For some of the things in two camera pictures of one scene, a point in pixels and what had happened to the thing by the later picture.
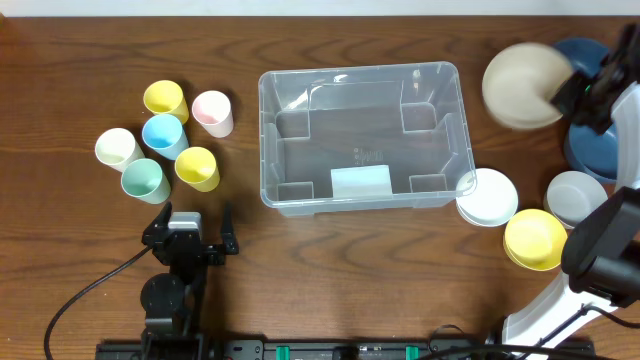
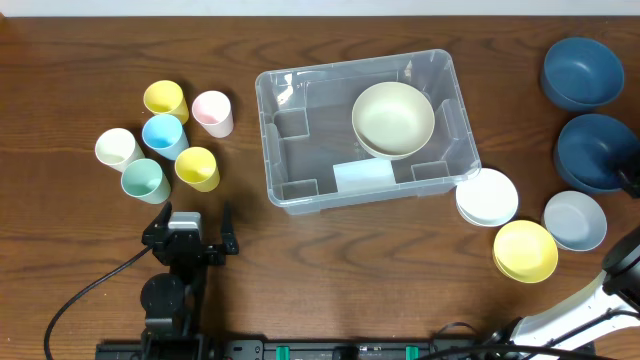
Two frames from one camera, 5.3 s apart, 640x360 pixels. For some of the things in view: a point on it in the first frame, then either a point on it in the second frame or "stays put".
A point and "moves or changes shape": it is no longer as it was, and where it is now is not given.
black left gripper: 187,248 stays put
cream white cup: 115,147 stays put
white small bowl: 486,197 stays put
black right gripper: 584,98 → 630,180
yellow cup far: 164,97 stays put
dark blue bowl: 594,153 moves or changes shape
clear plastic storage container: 363,137 stays put
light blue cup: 163,133 stays put
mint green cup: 143,179 stays put
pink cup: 213,110 stays put
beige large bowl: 519,82 → 392,120
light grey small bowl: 571,196 moves or changes shape
